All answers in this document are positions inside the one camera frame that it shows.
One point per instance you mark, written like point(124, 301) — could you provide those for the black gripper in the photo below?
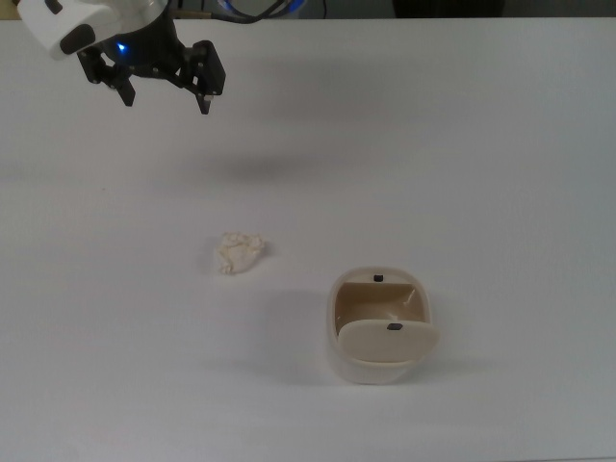
point(149, 53)

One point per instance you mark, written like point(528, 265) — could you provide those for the white paper trash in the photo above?
point(240, 252)

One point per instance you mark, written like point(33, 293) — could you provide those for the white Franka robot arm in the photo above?
point(48, 21)

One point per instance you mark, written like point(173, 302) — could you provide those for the small cream lidded bin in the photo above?
point(370, 356)

